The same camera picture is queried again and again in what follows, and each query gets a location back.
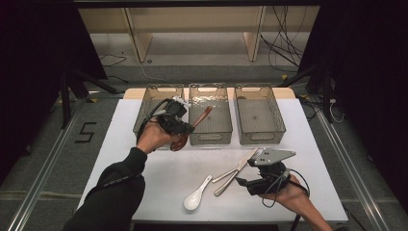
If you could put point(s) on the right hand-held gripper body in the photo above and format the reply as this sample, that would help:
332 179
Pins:
272 155

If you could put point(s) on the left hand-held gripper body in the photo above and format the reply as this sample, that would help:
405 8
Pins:
168 110

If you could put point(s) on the metal table knife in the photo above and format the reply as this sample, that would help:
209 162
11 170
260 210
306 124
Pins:
245 162

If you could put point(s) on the metal fork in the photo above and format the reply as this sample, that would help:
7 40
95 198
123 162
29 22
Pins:
224 175

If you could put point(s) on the brown wooden spoon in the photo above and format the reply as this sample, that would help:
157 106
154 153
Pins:
202 118

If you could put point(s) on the grey clear plastic bin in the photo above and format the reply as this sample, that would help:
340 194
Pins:
258 118
150 96
215 125

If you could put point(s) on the white ceramic spoon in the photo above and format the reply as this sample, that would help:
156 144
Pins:
193 200

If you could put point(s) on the person's left hand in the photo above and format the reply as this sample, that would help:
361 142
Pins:
154 136

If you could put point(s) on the person's right hand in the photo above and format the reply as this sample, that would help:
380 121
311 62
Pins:
293 199

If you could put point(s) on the white table cover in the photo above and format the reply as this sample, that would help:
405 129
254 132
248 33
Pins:
179 179

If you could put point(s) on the black metal stand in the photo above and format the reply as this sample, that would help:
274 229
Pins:
65 102
326 96

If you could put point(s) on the beige wooden desk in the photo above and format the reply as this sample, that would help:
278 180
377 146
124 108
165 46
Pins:
198 19

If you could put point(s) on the black curtain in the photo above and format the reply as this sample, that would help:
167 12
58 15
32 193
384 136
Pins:
32 64
369 64

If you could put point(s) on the metal floor rail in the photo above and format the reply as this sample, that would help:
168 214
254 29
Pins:
41 179
352 173

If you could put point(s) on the black frame bar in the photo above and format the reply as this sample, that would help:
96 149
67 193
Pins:
192 3

